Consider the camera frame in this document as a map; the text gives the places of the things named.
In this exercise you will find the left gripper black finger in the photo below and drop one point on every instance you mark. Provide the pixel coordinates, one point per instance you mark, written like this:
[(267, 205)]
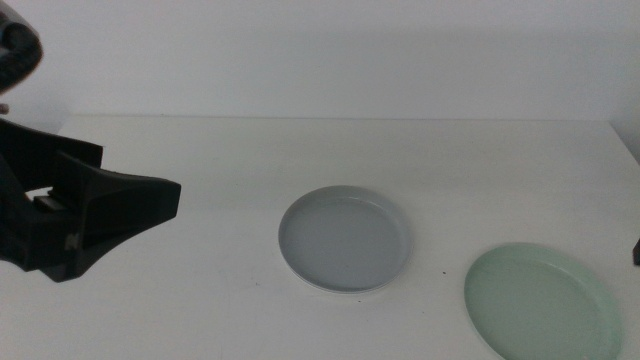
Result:
[(125, 205), (45, 145)]

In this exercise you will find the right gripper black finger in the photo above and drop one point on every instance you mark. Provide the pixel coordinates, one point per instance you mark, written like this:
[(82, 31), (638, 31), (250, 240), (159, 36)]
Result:
[(636, 252)]

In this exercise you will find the pale green shallow bowl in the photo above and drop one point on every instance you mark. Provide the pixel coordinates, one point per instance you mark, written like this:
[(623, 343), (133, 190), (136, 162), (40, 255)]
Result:
[(540, 305)]

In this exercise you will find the grey shallow bowl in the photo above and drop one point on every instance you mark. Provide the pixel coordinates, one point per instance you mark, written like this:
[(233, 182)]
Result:
[(345, 237)]

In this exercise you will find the white shallow bowl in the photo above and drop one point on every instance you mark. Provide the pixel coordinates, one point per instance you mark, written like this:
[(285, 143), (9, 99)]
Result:
[(350, 292)]

